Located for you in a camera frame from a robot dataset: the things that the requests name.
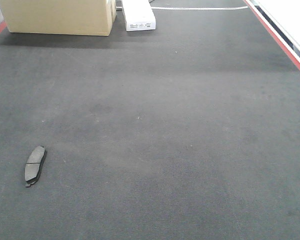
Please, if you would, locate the black conveyor belt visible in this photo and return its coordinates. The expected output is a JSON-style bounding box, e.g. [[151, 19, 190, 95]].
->
[[0, 0, 300, 240]]

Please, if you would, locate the large brown cardboard box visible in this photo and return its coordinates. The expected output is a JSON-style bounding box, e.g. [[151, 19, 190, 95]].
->
[[0, 0, 116, 36]]

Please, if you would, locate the grey brake pad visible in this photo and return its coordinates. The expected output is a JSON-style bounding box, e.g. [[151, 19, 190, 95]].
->
[[24, 145, 47, 188]]

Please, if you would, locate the white flat cardboard box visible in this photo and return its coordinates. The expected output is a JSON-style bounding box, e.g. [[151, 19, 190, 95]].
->
[[122, 0, 156, 32]]

